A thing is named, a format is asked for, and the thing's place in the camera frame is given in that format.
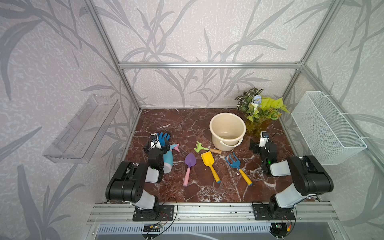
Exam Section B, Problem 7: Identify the teal spray bottle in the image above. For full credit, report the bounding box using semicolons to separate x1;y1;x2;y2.
163;144;180;174

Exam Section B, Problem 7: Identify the blue fork yellow handle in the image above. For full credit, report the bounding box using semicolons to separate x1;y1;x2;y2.
225;153;253;186

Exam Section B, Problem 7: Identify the purple trowel pink handle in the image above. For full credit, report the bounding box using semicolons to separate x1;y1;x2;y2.
183;153;196;187

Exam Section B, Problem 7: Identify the green hand rake wooden handle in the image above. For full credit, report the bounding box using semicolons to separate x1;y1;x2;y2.
194;141;222;155

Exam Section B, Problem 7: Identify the cream plastic bucket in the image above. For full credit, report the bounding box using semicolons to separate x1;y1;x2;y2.
209;113;246;152

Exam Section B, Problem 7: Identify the yellow shovel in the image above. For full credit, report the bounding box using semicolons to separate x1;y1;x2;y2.
201;152;221;184

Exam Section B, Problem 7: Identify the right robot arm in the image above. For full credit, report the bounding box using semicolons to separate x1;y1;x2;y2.
250;140;334;212

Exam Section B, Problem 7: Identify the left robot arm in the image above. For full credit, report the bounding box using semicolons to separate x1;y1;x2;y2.
105;140;170;213

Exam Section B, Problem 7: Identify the blue gardening glove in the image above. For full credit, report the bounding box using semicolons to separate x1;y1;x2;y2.
157;132;171;147

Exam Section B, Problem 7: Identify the potted green plant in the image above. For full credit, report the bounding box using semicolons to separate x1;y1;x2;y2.
235;88;290;137

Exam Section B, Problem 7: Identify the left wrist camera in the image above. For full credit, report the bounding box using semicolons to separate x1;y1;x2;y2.
150;134;162;149

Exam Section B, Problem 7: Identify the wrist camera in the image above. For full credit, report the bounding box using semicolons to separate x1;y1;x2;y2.
150;134;162;149
259;131;270;148

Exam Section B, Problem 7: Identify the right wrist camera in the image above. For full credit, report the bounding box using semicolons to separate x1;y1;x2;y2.
259;131;270;148

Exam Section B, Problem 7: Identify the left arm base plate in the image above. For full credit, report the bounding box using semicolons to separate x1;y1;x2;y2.
133;205;175;222

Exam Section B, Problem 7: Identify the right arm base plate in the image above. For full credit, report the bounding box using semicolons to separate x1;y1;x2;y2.
252;202;296;221

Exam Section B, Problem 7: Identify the white wire mesh basket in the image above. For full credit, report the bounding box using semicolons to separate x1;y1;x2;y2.
292;91;367;166

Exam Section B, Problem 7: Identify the aluminium front rail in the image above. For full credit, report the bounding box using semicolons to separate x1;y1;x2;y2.
87;202;340;225

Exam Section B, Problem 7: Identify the clear acrylic wall shelf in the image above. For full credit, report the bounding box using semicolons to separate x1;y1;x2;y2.
43;94;120;164

